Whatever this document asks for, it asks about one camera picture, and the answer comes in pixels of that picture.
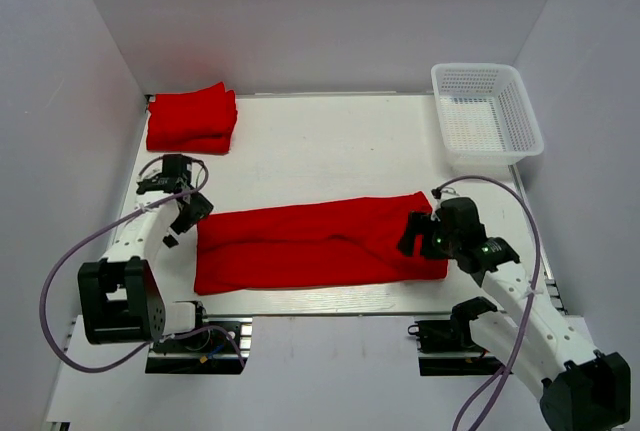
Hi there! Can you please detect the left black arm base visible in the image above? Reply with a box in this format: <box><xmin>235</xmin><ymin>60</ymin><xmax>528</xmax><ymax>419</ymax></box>
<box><xmin>145</xmin><ymin>318</ymin><xmax>253</xmax><ymax>375</ymax></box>

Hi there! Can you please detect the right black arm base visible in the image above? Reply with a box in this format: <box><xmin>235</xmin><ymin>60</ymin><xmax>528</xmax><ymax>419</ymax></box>
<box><xmin>407</xmin><ymin>319</ymin><xmax>502</xmax><ymax>377</ymax></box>

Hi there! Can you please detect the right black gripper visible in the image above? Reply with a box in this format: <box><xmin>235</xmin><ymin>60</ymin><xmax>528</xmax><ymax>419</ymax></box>
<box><xmin>397</xmin><ymin>211</ymin><xmax>461</xmax><ymax>260</ymax></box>

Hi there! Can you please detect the folded red t shirt stack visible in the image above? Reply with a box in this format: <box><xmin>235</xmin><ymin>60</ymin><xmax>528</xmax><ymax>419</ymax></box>
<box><xmin>146</xmin><ymin>82</ymin><xmax>238</xmax><ymax>155</ymax></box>

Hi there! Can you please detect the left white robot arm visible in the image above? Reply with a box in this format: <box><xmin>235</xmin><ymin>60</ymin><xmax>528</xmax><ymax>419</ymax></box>
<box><xmin>77</xmin><ymin>154</ymin><xmax>213</xmax><ymax>350</ymax></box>

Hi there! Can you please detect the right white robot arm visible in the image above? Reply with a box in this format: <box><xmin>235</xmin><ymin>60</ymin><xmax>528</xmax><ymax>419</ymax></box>
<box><xmin>398</xmin><ymin>197</ymin><xmax>631</xmax><ymax>430</ymax></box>

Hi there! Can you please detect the white plastic basket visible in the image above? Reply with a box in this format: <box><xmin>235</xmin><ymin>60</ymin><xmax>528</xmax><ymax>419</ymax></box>
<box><xmin>431</xmin><ymin>63</ymin><xmax>544</xmax><ymax>168</ymax></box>

